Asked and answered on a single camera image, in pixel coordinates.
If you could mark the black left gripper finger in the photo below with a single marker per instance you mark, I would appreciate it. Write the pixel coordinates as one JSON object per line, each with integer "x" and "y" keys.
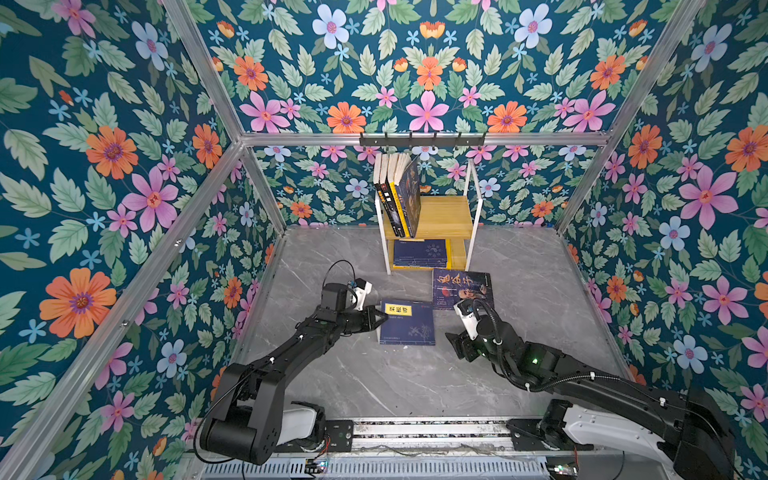
{"x": 379, "y": 321}
{"x": 373, "y": 311}

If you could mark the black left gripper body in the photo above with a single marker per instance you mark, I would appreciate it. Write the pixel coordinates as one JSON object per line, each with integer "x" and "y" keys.
{"x": 353, "y": 321}

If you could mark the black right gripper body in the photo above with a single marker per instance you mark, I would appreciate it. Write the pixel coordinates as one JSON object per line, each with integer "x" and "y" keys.
{"x": 461, "y": 344}

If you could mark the navy book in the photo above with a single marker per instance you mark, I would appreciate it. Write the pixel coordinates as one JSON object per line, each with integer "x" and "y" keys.
{"x": 409, "y": 323}
{"x": 420, "y": 253}

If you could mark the purple book underneath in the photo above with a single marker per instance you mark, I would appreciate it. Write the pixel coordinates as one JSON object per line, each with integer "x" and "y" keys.
{"x": 452, "y": 286}

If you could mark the black wolf cover book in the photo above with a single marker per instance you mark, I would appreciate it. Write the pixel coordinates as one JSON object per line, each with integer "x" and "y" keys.
{"x": 391, "y": 208}

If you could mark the purple portrait book top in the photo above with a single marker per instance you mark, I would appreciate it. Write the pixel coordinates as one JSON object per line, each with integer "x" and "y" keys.
{"x": 408, "y": 189}

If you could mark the yellow cartoon book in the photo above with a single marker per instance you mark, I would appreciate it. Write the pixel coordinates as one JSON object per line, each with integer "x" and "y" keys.
{"x": 393, "y": 167}

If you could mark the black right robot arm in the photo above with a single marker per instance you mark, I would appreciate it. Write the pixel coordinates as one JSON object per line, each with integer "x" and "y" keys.
{"x": 687, "y": 433}

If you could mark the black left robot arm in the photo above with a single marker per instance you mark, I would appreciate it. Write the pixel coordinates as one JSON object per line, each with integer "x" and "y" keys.
{"x": 248, "y": 419}

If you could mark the black book standing on shelf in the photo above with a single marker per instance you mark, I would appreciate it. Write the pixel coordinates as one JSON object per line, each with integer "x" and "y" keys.
{"x": 378, "y": 162}

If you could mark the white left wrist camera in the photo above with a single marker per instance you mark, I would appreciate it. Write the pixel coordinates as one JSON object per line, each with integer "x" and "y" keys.
{"x": 361, "y": 289}

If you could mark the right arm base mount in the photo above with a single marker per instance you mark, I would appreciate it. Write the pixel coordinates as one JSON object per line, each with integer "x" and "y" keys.
{"x": 526, "y": 434}

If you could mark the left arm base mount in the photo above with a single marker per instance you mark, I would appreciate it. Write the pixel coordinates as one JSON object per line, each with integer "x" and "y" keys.
{"x": 336, "y": 436}

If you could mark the aluminium front rail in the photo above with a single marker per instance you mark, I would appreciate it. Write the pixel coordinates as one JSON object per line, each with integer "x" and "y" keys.
{"x": 432, "y": 429}

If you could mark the wooden white frame shelf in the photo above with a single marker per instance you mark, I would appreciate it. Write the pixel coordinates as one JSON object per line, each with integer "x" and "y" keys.
{"x": 454, "y": 219}

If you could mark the black wall hook rail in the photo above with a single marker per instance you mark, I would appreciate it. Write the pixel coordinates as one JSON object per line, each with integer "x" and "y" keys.
{"x": 408, "y": 140}

